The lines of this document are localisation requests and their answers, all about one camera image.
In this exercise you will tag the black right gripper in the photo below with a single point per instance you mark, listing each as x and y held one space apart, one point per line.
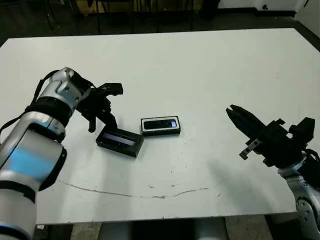
277 147

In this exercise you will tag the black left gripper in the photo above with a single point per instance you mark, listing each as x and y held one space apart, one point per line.
96 105

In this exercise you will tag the black box lid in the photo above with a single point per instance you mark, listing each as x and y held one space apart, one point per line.
125 145

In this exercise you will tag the slim black camera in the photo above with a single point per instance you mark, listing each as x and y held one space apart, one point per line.
157 124

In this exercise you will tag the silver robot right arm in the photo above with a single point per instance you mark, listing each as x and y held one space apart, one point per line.
305 200

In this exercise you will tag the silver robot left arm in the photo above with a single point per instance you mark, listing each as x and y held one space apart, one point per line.
30 155

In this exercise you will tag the black box base white inset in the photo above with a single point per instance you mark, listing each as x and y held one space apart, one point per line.
160 133

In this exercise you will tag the black waste bin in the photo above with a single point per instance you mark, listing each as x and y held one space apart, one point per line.
211 8

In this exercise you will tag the small white paper scrap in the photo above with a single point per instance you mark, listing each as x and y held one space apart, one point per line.
40 227

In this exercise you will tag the black robot pelvis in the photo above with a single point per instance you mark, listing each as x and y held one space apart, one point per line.
165 231

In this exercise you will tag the white door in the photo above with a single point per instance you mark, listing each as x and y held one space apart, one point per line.
312 11

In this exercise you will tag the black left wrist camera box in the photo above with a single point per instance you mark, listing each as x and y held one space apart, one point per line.
112 88

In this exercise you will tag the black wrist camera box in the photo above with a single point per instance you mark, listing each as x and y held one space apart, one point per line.
303 130
112 88

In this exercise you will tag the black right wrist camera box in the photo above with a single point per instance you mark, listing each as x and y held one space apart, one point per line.
303 130

